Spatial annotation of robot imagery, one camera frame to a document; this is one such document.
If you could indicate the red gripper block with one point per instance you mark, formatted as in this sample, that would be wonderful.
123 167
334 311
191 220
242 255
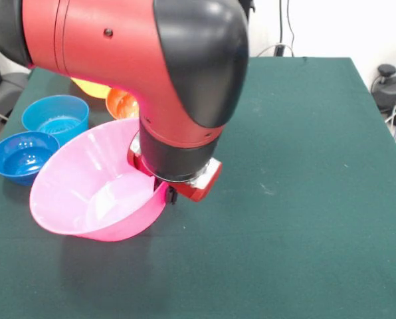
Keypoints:
201 189

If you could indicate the pink plastic bowl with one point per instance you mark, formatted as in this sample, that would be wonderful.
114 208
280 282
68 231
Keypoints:
85 186

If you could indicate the red plastic bowl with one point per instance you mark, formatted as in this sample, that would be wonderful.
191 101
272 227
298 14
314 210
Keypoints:
121 106

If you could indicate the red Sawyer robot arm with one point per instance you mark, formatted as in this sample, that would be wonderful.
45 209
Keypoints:
135 56

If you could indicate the orange plastic bowl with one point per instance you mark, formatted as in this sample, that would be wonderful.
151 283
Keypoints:
91 89

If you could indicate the dark green table cloth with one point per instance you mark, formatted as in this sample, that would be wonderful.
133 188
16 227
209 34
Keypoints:
284 232

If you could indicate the translucent teal plastic bowl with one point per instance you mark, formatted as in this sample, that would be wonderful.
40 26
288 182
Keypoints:
52 113

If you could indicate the small dark blue bowl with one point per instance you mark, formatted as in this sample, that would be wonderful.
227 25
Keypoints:
22 159

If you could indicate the black pedestal foot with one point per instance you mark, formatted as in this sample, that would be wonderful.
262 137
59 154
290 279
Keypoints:
389 86
5 89

